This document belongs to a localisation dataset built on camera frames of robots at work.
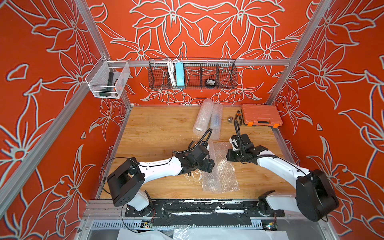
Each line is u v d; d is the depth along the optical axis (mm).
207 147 762
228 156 763
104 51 858
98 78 792
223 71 1007
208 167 724
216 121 1028
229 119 1102
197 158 637
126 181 433
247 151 657
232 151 776
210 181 738
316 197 401
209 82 964
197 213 726
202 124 996
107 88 814
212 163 744
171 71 885
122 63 914
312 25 760
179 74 893
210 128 694
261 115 1081
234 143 740
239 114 1137
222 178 815
